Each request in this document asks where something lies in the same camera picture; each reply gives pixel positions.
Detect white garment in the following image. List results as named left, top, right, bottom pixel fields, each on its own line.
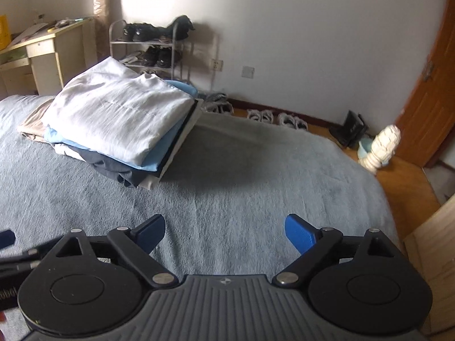
left=42, top=57, right=195, bottom=166

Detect person's left hand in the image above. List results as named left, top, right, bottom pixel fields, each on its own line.
left=0, top=311, right=7, bottom=323

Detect light wooden cabinet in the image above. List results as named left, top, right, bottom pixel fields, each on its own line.
left=404, top=198, right=455, bottom=340

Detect beige folded garment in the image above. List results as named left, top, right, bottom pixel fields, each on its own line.
left=18, top=98, right=54, bottom=143

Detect dark navy folded garment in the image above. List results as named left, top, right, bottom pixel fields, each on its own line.
left=66, top=92, right=200, bottom=188

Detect light blue folded garment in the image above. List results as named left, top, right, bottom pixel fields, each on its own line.
left=44, top=101, right=197, bottom=172

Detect light blue basin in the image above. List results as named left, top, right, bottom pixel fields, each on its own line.
left=357, top=138, right=373, bottom=159

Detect black boots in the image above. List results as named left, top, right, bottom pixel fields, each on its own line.
left=329, top=110, right=369, bottom=149

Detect light blue bed sheet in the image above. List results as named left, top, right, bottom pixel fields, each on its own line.
left=0, top=93, right=401, bottom=341

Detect wooden door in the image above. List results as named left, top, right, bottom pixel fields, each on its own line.
left=396, top=0, right=454, bottom=167

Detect cream wooden desk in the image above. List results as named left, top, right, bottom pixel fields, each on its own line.
left=1, top=18, right=97, bottom=99

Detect white sneakers pair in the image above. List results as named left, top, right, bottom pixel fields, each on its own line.
left=247, top=109, right=309, bottom=131

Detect yellow box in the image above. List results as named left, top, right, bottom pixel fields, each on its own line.
left=0, top=15, right=12, bottom=50

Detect grey shoes on floor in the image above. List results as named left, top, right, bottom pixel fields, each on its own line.
left=198, top=92, right=234, bottom=115

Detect metal shoe rack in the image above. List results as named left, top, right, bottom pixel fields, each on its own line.
left=109, top=20, right=189, bottom=79

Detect black clothing on rack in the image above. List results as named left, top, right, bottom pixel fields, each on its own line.
left=119, top=15, right=195, bottom=42

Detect wall switch plate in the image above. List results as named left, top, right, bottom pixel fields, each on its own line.
left=241, top=65, right=255, bottom=79

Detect wall socket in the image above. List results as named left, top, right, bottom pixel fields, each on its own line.
left=210, top=59, right=224, bottom=72

